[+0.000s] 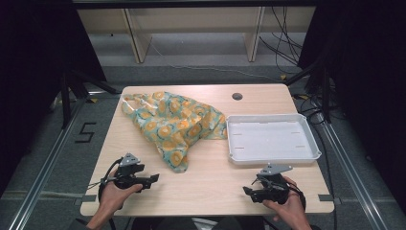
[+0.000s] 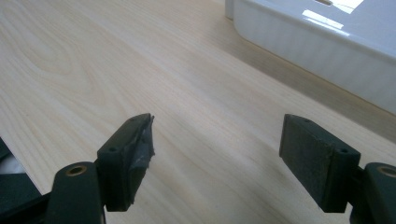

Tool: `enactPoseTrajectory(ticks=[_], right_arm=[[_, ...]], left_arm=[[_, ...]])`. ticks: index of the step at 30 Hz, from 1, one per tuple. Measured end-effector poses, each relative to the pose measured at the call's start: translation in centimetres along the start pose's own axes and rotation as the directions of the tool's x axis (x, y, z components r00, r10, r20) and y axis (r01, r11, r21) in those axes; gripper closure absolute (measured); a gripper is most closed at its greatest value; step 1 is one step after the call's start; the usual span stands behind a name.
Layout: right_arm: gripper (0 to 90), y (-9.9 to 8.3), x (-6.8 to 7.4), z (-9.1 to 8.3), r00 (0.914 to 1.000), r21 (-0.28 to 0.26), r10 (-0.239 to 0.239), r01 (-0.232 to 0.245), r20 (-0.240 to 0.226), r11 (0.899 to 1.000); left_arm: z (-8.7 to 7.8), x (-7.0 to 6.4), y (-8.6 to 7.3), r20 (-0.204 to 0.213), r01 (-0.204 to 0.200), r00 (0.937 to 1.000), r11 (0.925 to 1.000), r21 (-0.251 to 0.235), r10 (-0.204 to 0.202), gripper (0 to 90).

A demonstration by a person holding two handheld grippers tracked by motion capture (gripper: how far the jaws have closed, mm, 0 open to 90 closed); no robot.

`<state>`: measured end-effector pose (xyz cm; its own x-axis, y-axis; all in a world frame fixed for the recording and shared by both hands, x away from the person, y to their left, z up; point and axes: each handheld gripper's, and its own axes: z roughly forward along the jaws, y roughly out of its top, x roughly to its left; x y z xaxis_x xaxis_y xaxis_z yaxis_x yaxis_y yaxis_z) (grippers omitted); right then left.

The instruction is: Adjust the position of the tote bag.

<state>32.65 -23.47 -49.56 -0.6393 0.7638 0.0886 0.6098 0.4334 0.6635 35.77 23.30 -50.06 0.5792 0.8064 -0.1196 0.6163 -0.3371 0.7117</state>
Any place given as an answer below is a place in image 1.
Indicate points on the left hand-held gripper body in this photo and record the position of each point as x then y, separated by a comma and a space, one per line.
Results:
127, 179

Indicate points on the aluminium floor rail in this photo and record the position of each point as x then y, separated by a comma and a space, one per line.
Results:
48, 163
348, 166

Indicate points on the lemon print plastic bag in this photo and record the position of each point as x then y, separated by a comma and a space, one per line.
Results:
166, 123

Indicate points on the person's left hand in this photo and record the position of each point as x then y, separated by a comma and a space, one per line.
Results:
111, 196

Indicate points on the beige wooden desk frame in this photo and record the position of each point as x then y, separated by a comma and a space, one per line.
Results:
140, 44

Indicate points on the white plastic tray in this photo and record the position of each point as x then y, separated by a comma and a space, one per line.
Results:
271, 140

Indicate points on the black metal stand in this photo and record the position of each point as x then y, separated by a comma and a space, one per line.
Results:
68, 96
324, 92

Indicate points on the person's right hand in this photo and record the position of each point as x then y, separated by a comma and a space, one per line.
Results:
292, 207

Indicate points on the person's dark clothing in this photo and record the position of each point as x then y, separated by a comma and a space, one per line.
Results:
198, 223

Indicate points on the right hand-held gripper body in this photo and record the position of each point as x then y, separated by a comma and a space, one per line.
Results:
276, 191

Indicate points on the black tape floor mark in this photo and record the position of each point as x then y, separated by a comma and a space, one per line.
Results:
85, 132

